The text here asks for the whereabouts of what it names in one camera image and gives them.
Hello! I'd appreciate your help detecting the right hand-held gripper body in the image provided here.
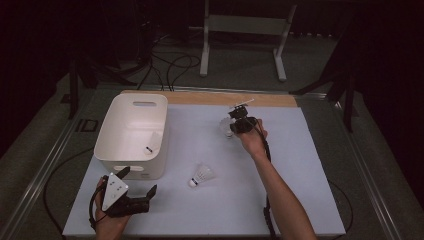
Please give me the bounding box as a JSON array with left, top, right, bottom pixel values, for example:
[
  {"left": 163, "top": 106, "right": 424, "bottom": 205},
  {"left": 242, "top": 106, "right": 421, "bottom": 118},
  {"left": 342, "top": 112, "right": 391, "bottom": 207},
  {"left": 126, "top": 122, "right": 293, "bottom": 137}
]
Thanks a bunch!
[{"left": 228, "top": 98, "right": 260, "bottom": 135}]

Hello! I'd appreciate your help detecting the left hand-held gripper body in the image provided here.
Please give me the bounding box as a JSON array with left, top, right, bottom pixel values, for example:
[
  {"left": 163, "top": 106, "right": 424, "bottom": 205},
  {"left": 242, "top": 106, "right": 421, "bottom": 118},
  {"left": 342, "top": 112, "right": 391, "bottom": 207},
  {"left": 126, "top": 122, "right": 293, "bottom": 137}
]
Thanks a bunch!
[{"left": 101, "top": 172, "right": 151, "bottom": 219}]

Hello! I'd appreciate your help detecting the white shuttlecock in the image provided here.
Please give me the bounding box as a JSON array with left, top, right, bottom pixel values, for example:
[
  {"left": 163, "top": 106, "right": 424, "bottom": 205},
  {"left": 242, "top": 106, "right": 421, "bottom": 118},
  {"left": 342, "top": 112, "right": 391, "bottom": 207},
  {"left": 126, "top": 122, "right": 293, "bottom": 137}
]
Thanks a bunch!
[
  {"left": 219, "top": 116, "right": 235, "bottom": 138},
  {"left": 188, "top": 163, "right": 216, "bottom": 189},
  {"left": 143, "top": 131, "right": 163, "bottom": 157}
]

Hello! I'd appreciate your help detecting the white plastic bin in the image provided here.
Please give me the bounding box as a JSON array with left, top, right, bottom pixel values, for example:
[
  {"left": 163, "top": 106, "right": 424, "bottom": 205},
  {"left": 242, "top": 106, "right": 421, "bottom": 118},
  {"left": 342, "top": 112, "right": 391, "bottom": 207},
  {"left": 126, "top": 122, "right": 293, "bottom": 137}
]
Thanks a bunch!
[{"left": 93, "top": 92, "right": 169, "bottom": 181}]

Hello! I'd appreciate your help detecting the person's right hand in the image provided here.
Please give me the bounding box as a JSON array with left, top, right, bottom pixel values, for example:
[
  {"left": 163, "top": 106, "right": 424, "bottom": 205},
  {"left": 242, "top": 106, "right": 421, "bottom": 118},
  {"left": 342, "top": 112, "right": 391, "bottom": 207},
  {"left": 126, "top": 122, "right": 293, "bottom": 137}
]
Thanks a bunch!
[{"left": 238, "top": 118, "right": 270, "bottom": 158}]

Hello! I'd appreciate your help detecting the person's left hand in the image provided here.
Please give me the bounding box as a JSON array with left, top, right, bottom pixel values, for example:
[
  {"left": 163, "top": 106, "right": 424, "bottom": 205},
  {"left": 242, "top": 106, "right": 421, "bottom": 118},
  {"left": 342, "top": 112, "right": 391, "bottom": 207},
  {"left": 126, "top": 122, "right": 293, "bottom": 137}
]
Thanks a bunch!
[{"left": 94, "top": 176, "right": 132, "bottom": 240}]

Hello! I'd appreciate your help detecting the pale table mat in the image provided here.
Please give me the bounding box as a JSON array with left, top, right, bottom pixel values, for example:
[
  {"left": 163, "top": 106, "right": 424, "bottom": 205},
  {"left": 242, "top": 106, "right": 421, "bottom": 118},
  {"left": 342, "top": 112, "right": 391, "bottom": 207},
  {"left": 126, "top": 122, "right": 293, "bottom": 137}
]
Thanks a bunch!
[{"left": 62, "top": 103, "right": 347, "bottom": 238}]

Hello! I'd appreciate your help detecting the black stand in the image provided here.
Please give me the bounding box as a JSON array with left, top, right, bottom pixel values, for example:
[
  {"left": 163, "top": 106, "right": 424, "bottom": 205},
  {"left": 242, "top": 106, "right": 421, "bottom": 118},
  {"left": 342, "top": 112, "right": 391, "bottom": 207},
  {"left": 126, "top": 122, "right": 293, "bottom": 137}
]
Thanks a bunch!
[
  {"left": 68, "top": 58, "right": 138, "bottom": 120},
  {"left": 289, "top": 66, "right": 358, "bottom": 134}
]

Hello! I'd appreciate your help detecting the white metal stand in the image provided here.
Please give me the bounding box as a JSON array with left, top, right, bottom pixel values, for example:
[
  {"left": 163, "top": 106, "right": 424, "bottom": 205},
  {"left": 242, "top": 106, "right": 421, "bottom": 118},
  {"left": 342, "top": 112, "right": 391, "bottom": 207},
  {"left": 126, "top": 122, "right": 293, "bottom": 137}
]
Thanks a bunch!
[{"left": 189, "top": 0, "right": 298, "bottom": 83}]

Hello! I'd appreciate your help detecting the left hand-held gripper cable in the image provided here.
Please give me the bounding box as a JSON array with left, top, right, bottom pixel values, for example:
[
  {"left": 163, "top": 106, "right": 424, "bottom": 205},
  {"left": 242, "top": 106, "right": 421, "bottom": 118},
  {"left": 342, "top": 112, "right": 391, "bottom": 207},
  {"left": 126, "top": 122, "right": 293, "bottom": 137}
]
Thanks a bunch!
[{"left": 88, "top": 176, "right": 110, "bottom": 232}]

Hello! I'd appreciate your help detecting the hand-held gripper cable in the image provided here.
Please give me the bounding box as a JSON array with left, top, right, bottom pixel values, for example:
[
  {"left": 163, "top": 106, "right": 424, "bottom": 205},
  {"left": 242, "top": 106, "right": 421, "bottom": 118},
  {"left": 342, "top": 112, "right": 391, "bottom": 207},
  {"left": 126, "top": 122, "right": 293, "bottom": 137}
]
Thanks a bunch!
[
  {"left": 88, "top": 176, "right": 110, "bottom": 232},
  {"left": 252, "top": 118, "right": 279, "bottom": 240}
]

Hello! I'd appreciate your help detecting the right hand-held gripper cable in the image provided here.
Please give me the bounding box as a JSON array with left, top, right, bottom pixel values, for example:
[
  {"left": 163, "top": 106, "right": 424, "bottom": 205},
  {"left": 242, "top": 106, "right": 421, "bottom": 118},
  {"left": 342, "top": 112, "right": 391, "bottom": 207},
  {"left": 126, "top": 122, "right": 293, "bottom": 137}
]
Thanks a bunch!
[{"left": 252, "top": 118, "right": 279, "bottom": 240}]

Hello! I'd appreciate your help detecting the metal floor rail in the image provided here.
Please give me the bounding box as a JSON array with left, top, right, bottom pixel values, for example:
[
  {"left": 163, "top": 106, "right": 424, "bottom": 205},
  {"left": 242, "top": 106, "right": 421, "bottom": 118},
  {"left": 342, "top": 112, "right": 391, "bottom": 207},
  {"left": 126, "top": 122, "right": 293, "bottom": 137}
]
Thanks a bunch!
[
  {"left": 0, "top": 84, "right": 101, "bottom": 240},
  {"left": 328, "top": 94, "right": 404, "bottom": 240}
]

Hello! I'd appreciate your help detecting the black floor cable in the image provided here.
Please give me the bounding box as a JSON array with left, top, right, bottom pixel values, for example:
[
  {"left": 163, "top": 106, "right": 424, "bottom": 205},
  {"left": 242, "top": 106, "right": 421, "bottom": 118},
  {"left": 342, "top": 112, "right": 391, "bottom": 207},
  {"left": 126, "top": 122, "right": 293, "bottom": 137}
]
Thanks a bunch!
[
  {"left": 136, "top": 56, "right": 166, "bottom": 92},
  {"left": 165, "top": 54, "right": 202, "bottom": 92}
]

